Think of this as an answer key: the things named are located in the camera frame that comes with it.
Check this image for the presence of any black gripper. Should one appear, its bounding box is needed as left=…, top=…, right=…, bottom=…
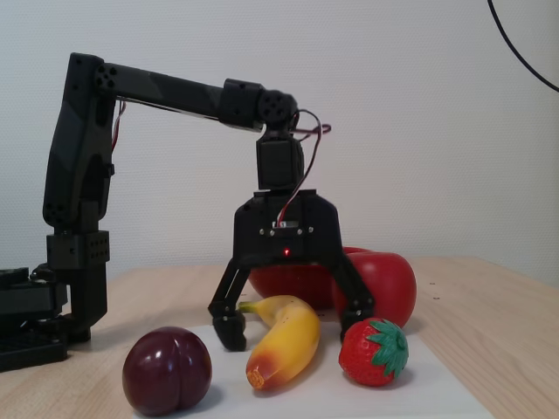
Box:
left=208, top=188, right=376, bottom=353

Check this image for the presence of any yellow toy banana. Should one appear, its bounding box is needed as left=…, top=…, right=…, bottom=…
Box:
left=238, top=294, right=321, bottom=392

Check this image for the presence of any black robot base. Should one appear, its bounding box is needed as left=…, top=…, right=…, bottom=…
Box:
left=0, top=264, right=70, bottom=374

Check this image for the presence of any red speckled bowl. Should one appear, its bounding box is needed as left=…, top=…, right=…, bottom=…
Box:
left=248, top=246, right=377, bottom=309

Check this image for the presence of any red toy strawberry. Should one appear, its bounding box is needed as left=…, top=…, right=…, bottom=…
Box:
left=339, top=317, right=411, bottom=388

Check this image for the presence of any white paper sheet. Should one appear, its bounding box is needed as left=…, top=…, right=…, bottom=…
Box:
left=130, top=319, right=494, bottom=419

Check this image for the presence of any red toy apple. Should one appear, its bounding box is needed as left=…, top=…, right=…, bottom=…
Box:
left=330, top=251, right=418, bottom=329

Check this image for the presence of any dark purple toy plum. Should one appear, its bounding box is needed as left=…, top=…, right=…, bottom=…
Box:
left=121, top=326, right=213, bottom=417

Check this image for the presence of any red white gripper servo wire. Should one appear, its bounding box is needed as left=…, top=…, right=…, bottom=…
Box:
left=273, top=108, right=332, bottom=229

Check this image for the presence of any red white elbow servo wire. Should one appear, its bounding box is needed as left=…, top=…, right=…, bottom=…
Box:
left=110, top=99, right=128, bottom=155

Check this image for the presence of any black hanging cable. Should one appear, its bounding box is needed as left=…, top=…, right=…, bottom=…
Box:
left=487, top=0, right=559, bottom=93

